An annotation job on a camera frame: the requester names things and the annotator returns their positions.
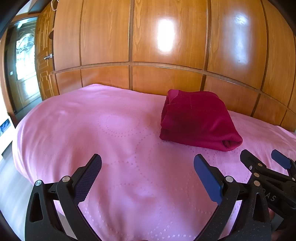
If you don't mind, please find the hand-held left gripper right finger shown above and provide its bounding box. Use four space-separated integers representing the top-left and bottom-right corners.
194 153 271 241

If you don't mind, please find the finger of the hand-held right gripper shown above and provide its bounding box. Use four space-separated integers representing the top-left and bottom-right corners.
240 149 267 175
271 149 296 180

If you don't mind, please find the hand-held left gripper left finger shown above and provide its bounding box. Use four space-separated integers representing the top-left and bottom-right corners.
25 153 102 241

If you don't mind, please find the dark red fleece garment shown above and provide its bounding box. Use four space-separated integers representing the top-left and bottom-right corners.
159 89 243 152

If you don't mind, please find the person's right hand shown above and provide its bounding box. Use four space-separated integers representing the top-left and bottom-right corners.
268 207 277 223

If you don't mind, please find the pink bed blanket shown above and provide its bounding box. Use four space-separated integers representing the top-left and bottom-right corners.
11 83 296 241

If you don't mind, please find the white furniture piece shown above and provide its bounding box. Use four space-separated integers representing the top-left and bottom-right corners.
0 118 12 158

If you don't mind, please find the carved wooden door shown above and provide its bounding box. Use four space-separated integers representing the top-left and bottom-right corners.
35 6 56 100

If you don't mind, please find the glass panel door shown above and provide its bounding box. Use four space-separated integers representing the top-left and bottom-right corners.
5 20 42 114

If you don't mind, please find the wooden wardrobe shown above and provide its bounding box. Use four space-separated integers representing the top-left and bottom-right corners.
50 0 296 133

